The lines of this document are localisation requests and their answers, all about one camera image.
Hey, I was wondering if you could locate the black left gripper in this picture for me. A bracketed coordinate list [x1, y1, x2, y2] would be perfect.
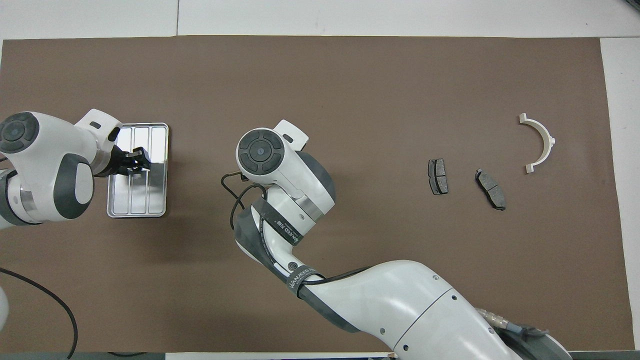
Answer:
[96, 145, 152, 178]

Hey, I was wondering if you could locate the silver ribbed metal tray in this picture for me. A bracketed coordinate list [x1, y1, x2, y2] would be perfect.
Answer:
[106, 122, 170, 219]

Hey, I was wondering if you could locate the brown paper table mat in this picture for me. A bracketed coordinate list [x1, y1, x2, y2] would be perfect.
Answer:
[0, 35, 636, 354]

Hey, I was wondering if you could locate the short dark grey brake pad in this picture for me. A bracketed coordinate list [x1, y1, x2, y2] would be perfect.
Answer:
[428, 158, 449, 196]

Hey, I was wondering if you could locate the long dark grey brake pad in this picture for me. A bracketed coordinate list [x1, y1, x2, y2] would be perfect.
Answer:
[475, 168, 507, 211]

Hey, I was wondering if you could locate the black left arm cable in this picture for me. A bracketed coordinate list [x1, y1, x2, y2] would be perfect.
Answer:
[0, 267, 79, 360]

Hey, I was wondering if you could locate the grey braided connector cable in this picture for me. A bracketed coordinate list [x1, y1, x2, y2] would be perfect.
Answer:
[475, 306, 551, 342]

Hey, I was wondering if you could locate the white semicircular plastic bracket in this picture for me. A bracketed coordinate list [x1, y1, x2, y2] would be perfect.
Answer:
[518, 113, 556, 174]

